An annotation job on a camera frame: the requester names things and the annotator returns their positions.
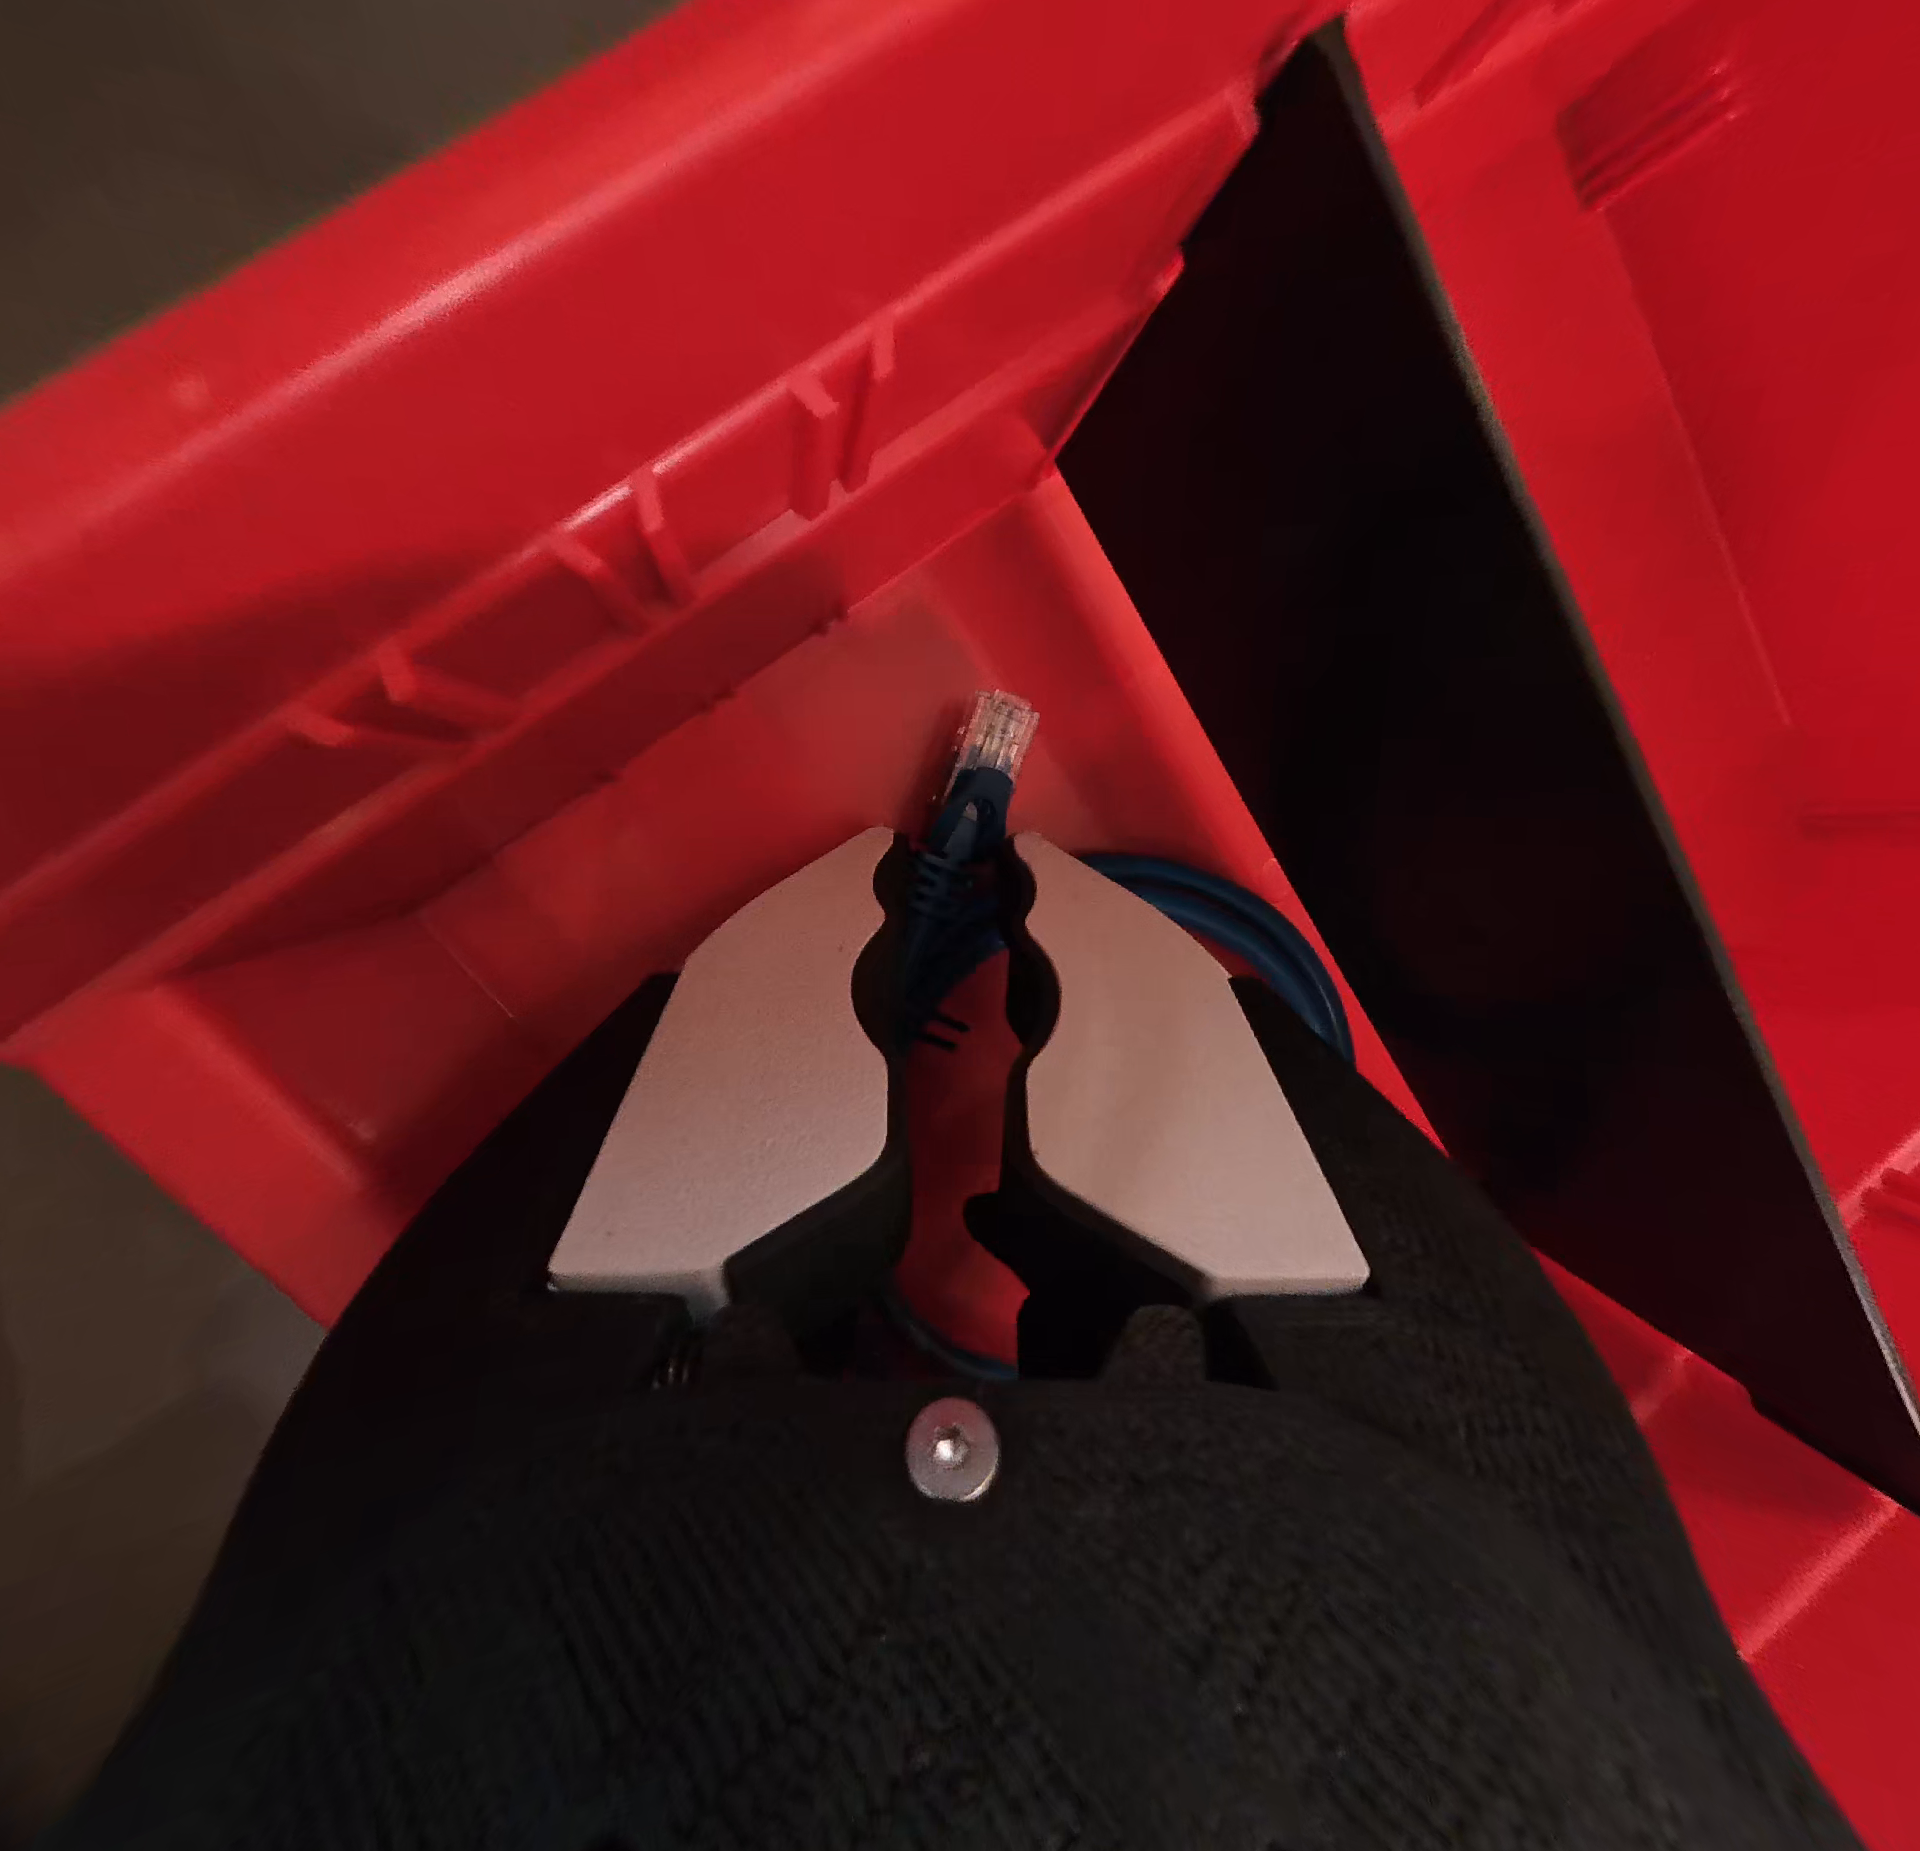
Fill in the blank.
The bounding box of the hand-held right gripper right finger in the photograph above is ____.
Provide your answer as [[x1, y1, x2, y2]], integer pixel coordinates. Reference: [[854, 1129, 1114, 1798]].
[[1004, 832, 1372, 1300]]

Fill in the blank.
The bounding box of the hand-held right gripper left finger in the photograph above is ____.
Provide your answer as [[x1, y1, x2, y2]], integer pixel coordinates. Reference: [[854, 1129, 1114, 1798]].
[[544, 825, 906, 1304]]

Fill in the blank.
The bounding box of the blue ethernet cable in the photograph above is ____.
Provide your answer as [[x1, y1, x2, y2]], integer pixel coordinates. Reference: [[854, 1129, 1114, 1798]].
[[881, 685, 1356, 1386]]

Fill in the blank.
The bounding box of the red plastic bin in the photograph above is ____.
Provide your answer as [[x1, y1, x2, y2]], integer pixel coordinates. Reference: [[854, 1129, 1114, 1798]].
[[0, 0, 1920, 1851]]

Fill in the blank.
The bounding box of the black bin divider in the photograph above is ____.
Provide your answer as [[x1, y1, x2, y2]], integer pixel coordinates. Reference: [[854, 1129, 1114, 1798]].
[[1047, 15, 1920, 1512]]

